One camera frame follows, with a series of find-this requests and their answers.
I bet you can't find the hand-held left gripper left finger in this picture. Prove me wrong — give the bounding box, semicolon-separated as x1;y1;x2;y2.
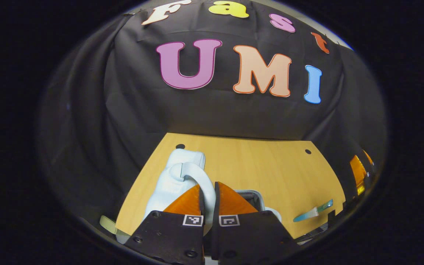
124;184;206;265

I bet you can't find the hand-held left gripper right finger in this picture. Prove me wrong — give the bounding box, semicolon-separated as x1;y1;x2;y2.
210;181;299;265

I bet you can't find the light blue small suitcase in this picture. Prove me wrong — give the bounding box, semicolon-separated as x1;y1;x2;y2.
144;148;282;265

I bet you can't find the pale green box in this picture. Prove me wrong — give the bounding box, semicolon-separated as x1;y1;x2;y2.
99;215;131;237

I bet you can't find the black backdrop cloth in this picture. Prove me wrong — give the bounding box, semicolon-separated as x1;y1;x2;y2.
37;0;387;236

